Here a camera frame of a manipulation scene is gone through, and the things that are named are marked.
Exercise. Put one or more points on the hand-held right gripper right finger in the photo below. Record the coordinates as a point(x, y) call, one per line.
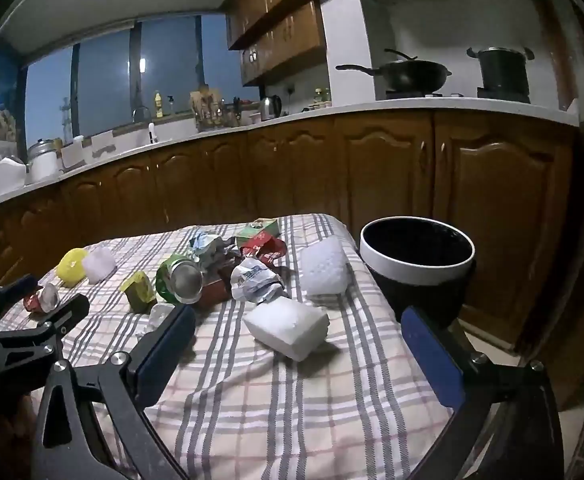
point(431, 355)

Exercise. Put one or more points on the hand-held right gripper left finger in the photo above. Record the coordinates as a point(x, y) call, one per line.
point(167, 345)

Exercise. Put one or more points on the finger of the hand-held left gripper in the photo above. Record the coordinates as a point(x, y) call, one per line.
point(19, 287)
point(67, 312)

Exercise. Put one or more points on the green yellow drink carton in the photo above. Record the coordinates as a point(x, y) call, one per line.
point(139, 290)

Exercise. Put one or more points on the black bin with white rim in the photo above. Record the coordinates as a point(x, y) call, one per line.
point(421, 290)

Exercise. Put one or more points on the red drink carton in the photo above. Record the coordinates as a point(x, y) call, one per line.
point(217, 292)

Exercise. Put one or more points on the clear plastic cup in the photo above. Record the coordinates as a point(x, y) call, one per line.
point(156, 316)

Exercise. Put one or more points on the yellow crumpled wrapper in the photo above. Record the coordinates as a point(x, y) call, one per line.
point(72, 266)

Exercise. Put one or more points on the green drink can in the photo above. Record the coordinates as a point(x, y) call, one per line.
point(178, 277)

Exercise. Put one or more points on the crumpled white blue wrapper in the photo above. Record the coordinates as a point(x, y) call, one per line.
point(253, 280)

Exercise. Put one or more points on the crumpled pale blue paper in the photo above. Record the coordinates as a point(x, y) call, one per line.
point(209, 244)

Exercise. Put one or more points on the white foam block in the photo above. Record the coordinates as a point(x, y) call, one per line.
point(287, 327)

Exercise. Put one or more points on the plaid tablecloth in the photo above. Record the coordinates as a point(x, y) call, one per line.
point(272, 410)

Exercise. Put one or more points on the white pot with metal lid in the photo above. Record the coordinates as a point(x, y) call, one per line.
point(43, 162)

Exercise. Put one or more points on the red crumpled wrapper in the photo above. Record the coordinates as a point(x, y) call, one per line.
point(264, 248)

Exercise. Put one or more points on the white dimpled foam piece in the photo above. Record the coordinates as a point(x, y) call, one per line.
point(324, 267)

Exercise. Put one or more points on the white storage container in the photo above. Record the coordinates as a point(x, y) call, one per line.
point(102, 144)
point(72, 154)

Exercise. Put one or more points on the green paper box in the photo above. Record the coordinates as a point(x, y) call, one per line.
point(257, 230)

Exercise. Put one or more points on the brown wooden lower cabinets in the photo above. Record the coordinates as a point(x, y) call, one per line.
point(496, 200)

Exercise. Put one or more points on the brown wooden cabinets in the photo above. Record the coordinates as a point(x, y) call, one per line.
point(496, 200)
point(292, 25)

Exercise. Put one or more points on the small white bottle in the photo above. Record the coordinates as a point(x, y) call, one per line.
point(152, 134)

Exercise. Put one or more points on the kitchen window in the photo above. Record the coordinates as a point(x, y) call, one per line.
point(102, 80)

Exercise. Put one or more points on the yellow bottle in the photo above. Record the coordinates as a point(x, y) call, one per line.
point(158, 106)

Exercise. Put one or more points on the spray bottle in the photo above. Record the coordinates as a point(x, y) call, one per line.
point(170, 106)

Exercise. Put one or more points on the wooden utensil rack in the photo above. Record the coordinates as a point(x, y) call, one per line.
point(207, 110)

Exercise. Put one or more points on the knife block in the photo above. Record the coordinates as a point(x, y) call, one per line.
point(237, 110)

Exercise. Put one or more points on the steel electric kettle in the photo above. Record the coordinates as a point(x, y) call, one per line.
point(270, 108)

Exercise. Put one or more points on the glass jars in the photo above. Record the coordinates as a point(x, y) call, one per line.
point(322, 97)

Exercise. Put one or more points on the black wok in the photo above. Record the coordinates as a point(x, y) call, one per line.
point(411, 75)

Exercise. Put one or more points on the black cooking pot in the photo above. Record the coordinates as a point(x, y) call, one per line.
point(504, 75)

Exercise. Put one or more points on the brown wooden upper cabinets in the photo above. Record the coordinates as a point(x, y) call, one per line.
point(292, 25)

